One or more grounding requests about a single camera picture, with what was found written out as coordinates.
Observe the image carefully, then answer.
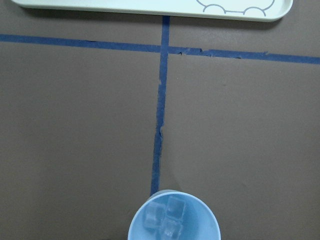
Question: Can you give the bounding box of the clear ice cube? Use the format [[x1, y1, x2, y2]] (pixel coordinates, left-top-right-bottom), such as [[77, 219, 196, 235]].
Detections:
[[165, 195, 187, 222], [143, 201, 166, 230], [159, 218, 183, 240]]

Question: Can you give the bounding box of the light blue plastic cup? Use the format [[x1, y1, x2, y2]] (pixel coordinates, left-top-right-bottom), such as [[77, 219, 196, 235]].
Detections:
[[127, 189, 221, 240]]

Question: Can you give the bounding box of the cream bear serving tray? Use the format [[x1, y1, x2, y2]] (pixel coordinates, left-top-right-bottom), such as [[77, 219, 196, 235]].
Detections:
[[15, 0, 293, 22]]

